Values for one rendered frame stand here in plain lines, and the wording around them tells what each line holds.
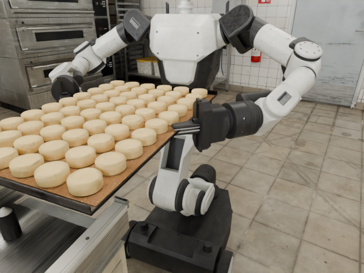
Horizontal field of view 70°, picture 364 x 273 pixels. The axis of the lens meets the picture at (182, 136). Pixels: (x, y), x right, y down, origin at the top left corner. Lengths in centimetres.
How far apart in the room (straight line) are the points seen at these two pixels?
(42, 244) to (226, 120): 45
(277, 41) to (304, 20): 352
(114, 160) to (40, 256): 23
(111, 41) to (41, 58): 267
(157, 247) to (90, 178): 103
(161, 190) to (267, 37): 71
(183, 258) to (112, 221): 90
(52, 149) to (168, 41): 66
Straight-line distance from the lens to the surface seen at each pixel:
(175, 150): 115
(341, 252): 187
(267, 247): 172
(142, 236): 144
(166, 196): 111
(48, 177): 43
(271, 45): 94
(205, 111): 57
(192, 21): 101
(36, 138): 57
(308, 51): 86
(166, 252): 139
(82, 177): 41
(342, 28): 441
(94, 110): 68
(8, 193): 71
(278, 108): 66
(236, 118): 60
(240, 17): 101
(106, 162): 44
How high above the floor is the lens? 123
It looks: 25 degrees down
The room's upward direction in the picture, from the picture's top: straight up
